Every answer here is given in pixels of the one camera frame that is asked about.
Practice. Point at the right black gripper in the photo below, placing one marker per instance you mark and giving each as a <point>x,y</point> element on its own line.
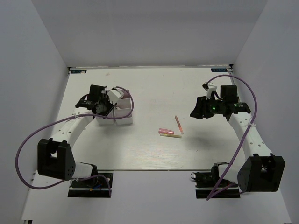
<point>200,108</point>

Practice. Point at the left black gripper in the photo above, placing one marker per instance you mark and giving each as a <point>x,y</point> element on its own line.
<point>106,98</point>

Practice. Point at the orange pink pencil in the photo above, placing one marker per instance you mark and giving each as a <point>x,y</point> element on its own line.
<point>179,125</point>

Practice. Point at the pink correction tape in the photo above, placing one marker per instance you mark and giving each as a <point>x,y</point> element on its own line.
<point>165,131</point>

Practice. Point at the yellow stick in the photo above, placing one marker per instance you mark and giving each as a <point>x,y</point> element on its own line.
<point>171,135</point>

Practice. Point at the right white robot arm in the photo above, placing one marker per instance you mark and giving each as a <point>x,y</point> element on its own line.
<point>262,170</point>

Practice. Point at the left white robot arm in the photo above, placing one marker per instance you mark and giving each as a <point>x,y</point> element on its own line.
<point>54,156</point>

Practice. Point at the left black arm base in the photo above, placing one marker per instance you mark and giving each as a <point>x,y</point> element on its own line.
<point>93,188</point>

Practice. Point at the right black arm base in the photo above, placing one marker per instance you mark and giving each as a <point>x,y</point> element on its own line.
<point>206,180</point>

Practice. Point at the right white organizer bin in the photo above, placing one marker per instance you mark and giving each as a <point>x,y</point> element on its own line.
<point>123,108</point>

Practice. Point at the white organizer bin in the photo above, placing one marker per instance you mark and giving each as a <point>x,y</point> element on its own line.
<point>105,120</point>
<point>123,108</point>

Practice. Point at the left white organizer bin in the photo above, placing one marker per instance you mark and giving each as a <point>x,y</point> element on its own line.
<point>105,120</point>

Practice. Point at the right blue table label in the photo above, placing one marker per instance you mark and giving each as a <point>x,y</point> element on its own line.
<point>219,70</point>

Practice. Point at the blue table label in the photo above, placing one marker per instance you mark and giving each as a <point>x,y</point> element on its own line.
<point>219,70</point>
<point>78,71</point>

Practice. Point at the left blue table label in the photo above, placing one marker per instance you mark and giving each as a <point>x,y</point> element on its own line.
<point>78,71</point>

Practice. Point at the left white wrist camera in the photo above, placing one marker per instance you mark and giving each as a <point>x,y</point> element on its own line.
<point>114,95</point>

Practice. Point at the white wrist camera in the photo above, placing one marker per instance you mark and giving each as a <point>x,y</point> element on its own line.
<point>114,95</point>
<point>210,88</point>

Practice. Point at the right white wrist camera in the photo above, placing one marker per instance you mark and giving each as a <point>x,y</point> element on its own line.
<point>210,88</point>

